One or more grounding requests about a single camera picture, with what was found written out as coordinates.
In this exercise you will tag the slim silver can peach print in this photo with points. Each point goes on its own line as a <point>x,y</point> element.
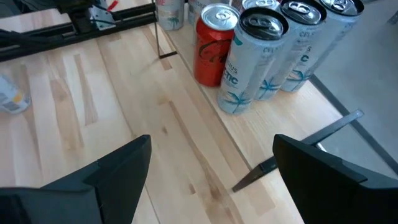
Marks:
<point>170,14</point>

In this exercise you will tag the small red tag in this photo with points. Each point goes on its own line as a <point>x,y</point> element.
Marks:
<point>112,4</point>

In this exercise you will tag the silver frame bracket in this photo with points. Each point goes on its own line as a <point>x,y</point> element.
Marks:
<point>101,17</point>

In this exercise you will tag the slim silver can pineapple print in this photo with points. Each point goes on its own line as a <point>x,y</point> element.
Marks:
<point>195,11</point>

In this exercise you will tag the slim silver can blue palms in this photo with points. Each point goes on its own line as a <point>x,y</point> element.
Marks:
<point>295,53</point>
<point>335,37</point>
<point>248,68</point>

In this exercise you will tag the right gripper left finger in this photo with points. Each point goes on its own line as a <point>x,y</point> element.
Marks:
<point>77,202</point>

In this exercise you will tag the slim silver can yellow print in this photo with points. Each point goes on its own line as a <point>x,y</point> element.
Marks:
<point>12,96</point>

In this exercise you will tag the black aluminium table frame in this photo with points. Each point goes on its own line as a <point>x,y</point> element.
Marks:
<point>37,46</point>

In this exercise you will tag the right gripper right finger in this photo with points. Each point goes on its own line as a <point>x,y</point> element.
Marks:
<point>335,196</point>

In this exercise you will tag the red Coke Zero can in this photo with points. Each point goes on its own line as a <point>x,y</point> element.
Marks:
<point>213,59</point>

